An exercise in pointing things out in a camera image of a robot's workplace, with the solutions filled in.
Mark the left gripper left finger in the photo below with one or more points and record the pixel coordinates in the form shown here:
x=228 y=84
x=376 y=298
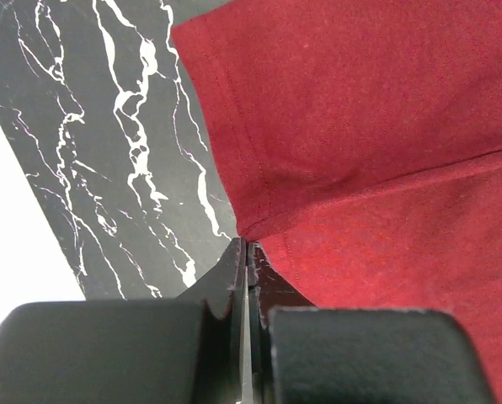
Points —
x=220 y=293

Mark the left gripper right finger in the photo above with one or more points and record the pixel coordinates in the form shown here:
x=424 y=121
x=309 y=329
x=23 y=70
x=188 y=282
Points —
x=267 y=289

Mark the dark red t shirt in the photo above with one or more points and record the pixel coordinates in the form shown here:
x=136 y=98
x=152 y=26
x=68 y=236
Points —
x=360 y=142

